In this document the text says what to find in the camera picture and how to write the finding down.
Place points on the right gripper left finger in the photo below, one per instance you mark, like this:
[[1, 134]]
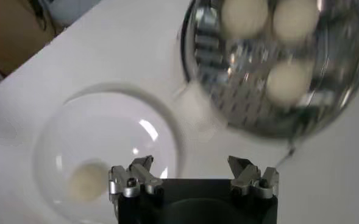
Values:
[[130, 182]]

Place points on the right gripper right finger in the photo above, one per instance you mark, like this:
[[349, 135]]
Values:
[[249, 179]]

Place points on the white steamed baozi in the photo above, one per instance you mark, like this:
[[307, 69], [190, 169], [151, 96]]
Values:
[[289, 82], [295, 19], [244, 16], [86, 182]]

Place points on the stainless steel steamer basket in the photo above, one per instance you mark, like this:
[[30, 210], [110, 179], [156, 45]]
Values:
[[334, 100]]

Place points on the white round plate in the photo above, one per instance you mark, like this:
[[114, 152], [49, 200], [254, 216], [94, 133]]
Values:
[[106, 128]]

